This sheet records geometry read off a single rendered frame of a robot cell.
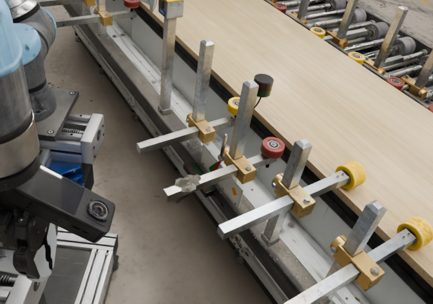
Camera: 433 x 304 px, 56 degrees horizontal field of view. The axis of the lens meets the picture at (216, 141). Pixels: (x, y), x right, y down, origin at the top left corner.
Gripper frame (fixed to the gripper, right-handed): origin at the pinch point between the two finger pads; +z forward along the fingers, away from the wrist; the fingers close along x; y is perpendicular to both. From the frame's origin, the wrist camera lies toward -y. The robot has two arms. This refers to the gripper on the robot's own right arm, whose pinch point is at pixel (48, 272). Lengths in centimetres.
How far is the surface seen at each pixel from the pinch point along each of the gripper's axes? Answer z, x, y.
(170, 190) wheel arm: 46, -57, -11
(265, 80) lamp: 15, -78, -35
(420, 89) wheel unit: 45, -138, -117
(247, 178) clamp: 47, -68, -35
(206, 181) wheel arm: 46, -63, -21
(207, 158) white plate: 56, -85, -21
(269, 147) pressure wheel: 41, -78, -42
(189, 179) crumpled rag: 44, -61, -16
